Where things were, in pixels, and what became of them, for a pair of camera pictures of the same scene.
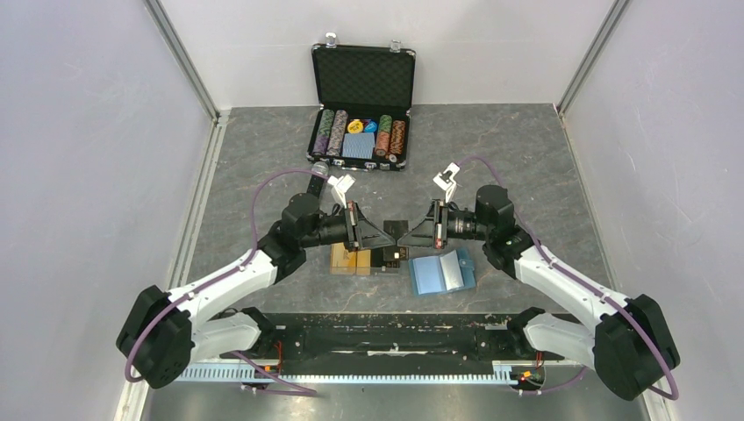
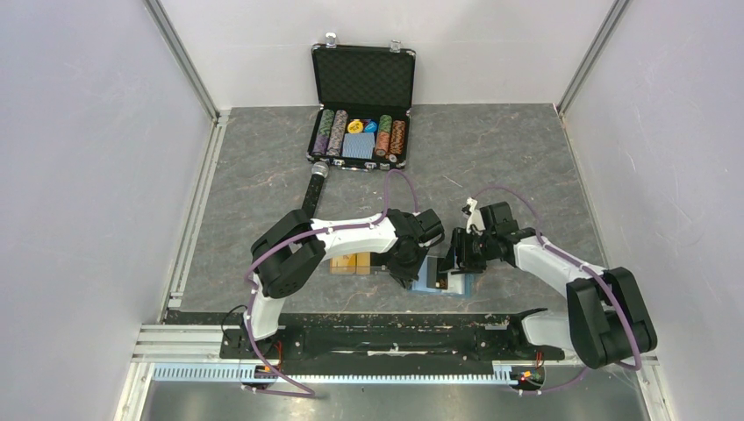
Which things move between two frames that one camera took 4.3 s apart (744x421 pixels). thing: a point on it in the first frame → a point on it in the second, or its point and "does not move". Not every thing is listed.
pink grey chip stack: (338, 132) does not move
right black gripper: (432, 231) → (459, 259)
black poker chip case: (362, 97) does not move
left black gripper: (361, 231) → (407, 275)
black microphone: (316, 183) does not move
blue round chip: (371, 126) does not move
